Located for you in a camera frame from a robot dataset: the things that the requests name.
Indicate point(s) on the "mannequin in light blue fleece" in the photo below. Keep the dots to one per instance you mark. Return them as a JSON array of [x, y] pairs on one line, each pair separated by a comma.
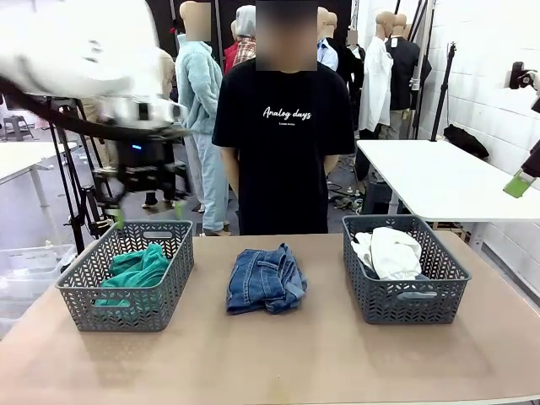
[[198, 84]]

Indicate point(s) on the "black light stand pole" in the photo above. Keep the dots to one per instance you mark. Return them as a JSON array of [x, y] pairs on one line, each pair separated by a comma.
[[443, 88]]

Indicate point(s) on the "teal green top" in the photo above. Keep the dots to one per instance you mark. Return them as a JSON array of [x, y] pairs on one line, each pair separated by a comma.
[[139, 270]]

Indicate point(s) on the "dark blue denim jeans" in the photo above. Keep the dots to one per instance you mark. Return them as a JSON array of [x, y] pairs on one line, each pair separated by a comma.
[[266, 278]]

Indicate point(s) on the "person in black t-shirt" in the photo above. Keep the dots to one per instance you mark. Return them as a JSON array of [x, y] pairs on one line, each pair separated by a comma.
[[282, 147]]

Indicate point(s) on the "black case under table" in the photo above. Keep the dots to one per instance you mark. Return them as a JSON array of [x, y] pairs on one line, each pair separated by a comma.
[[379, 196]]

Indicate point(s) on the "light blue denim jeans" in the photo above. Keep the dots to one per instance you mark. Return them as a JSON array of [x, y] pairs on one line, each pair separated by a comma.
[[422, 276]]

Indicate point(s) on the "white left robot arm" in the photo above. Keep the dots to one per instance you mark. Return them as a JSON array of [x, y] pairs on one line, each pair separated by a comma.
[[84, 50]]

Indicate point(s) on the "black bag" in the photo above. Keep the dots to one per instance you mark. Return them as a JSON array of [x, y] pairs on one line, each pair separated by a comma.
[[466, 141]]

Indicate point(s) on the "large white side table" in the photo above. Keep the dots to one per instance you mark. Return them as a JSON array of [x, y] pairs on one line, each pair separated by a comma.
[[447, 185]]

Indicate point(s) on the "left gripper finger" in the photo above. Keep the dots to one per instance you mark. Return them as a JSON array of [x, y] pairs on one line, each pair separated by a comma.
[[119, 219], [180, 210]]

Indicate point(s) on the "clear plastic storage box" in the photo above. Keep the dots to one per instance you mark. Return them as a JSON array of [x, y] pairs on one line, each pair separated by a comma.
[[29, 270]]

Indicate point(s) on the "mannequin in white shirt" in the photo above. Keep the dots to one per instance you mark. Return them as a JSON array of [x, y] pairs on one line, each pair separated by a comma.
[[375, 84]]

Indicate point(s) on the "mannequin in pale blue shirt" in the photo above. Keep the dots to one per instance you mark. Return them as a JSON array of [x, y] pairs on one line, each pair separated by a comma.
[[327, 50]]

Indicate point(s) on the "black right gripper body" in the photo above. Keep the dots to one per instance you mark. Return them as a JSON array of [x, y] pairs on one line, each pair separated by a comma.
[[536, 104]]

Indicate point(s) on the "person's left forearm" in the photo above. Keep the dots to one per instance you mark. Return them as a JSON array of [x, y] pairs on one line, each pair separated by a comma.
[[331, 165]]

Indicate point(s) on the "mannequin in black shirt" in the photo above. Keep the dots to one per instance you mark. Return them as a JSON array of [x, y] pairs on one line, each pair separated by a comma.
[[405, 71]]

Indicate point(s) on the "black camera tripod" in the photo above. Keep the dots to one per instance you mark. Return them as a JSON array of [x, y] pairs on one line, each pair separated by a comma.
[[80, 198]]

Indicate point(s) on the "small white side table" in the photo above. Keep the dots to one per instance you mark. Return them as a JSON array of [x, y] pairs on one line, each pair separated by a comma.
[[25, 158]]

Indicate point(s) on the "person's right forearm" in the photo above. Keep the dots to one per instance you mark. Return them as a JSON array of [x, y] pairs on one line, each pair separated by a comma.
[[230, 177]]

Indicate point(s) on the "grey metal stool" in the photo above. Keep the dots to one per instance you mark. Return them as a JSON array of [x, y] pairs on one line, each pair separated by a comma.
[[17, 126]]

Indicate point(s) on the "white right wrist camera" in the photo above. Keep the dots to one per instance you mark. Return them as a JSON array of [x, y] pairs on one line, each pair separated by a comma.
[[523, 76]]

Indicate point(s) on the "mannequin in plaid hooded top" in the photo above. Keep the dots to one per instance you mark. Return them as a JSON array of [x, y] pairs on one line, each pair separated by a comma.
[[244, 42]]

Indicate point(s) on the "white garment with black trim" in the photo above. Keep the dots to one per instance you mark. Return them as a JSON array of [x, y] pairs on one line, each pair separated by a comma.
[[392, 253]]

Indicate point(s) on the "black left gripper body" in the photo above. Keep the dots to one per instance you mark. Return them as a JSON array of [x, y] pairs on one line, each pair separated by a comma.
[[143, 164]]

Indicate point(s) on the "grey plastic woven basket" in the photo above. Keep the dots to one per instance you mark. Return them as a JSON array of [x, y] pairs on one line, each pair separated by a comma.
[[405, 304], [139, 312]]

